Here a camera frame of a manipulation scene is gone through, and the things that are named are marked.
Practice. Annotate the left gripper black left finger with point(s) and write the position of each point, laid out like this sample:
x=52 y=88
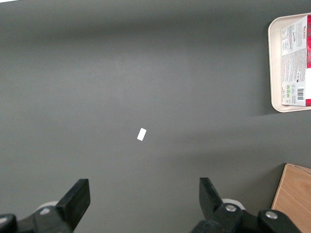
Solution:
x=73 y=201

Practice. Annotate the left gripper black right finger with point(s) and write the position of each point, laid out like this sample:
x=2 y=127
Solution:
x=211 y=206

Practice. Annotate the red white biscuit box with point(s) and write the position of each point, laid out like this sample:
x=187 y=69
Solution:
x=295 y=60

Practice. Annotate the small white tape piece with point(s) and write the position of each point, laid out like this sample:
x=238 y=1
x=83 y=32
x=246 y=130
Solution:
x=141 y=134

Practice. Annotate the wooden drawer cabinet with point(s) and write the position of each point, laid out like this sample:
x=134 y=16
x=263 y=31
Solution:
x=294 y=199

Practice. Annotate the beige plastic tray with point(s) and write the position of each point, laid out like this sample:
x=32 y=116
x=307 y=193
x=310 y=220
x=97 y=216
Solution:
x=274 y=60

